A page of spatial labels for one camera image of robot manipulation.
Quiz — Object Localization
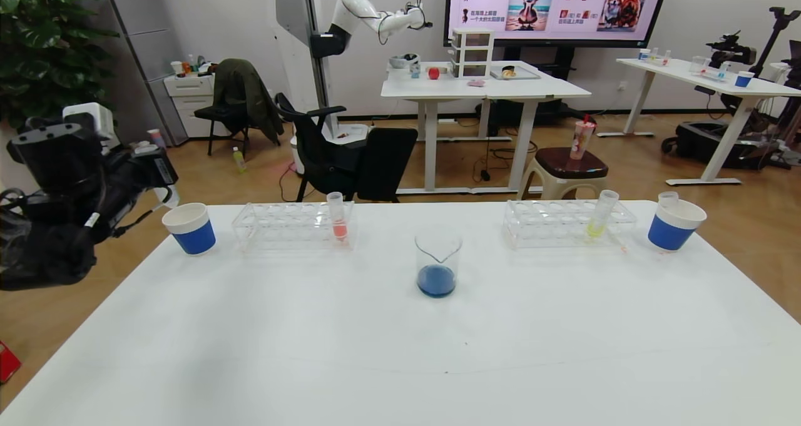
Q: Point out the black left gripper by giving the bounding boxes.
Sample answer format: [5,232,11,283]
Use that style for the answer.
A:
[103,146,181,209]

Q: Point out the clear plastic test tube rack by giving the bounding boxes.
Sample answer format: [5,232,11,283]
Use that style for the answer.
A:
[232,201,357,253]
[504,199,637,250]

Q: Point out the test tube with pink-red pigment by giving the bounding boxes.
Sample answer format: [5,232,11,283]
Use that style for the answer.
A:
[326,192,349,242]

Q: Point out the clear glass beaker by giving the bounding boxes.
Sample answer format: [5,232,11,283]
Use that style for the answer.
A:
[414,227,464,298]

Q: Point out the test tube with yellow pigment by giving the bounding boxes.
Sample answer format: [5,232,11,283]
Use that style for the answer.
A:
[586,190,620,239]

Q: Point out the blue white paper cup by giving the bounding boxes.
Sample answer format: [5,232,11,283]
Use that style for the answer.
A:
[647,198,708,251]
[161,202,217,256]

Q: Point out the black four-legged chair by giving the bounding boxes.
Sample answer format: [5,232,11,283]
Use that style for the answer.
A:
[195,90,251,158]

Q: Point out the white drawer cabinet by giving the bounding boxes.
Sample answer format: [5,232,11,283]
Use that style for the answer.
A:
[164,73,231,140]

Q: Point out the dark green jacket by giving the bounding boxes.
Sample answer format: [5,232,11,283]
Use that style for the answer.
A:
[213,59,285,146]

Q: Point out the tall grey metal cabinet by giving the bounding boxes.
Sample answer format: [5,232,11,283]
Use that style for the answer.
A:
[103,0,191,146]

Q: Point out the large green potted plant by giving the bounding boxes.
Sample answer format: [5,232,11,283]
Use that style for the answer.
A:
[0,0,120,133]

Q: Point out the black office chair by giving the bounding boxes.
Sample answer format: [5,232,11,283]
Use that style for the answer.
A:
[275,93,419,203]

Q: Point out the white humanoid robot on column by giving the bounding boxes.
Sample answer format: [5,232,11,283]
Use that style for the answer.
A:
[269,0,434,176]

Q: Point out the red flat object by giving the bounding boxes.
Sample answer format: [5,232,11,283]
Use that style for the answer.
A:
[0,340,23,386]

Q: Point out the clear desktop drawer organizer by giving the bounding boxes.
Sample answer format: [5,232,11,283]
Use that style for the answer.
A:
[451,29,495,79]

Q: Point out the white double standing desk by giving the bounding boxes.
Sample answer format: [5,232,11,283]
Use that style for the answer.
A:
[380,61,592,195]

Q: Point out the grey tray with food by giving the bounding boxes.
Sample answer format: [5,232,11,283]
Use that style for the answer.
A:
[489,66,541,81]

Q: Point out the black screen stand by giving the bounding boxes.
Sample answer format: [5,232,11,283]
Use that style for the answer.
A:
[476,46,579,139]

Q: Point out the brown topped plastic stool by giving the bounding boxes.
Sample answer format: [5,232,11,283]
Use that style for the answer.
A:
[519,148,609,200]

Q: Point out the drink cup with red straw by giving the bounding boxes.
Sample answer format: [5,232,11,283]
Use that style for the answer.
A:
[569,115,596,161]

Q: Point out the white long desk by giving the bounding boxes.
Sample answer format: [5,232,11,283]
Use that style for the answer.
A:
[596,57,801,186]

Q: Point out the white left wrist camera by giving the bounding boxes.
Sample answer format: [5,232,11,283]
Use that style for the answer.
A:
[63,103,116,148]

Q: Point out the black floor cables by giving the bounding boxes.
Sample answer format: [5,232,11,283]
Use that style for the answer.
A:
[466,138,539,183]

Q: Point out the large wall display screen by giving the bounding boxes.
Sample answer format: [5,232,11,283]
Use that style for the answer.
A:
[443,0,671,48]

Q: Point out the black camera rig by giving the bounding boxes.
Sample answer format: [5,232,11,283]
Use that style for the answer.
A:
[706,7,801,79]

